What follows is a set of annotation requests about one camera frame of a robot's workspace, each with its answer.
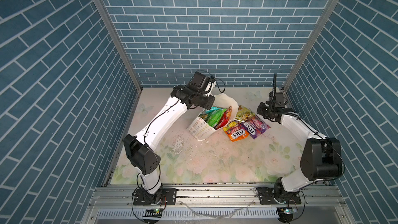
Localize purple Fox's raspberry candy bag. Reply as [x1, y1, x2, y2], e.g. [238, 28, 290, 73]
[241, 116, 270, 140]

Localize yellow snack packet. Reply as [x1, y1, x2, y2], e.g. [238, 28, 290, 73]
[235, 105, 256, 122]

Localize white patterned paper bag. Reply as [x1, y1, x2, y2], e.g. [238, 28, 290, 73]
[187, 93, 238, 141]

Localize orange Fox's fruits candy bag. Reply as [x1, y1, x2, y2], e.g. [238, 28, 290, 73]
[223, 120, 250, 142]

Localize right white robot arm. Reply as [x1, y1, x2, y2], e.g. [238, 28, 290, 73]
[256, 89, 345, 204]

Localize green snack packet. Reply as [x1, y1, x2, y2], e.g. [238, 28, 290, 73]
[199, 106, 226, 128]

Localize red snack packet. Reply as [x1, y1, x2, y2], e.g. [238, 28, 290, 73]
[215, 106, 232, 130]

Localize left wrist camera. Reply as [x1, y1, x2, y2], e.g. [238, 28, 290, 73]
[205, 77, 216, 96]

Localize white cable on rail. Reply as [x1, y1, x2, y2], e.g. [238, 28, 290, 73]
[178, 200, 255, 219]

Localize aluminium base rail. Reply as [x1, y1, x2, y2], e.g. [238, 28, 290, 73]
[83, 184, 354, 224]

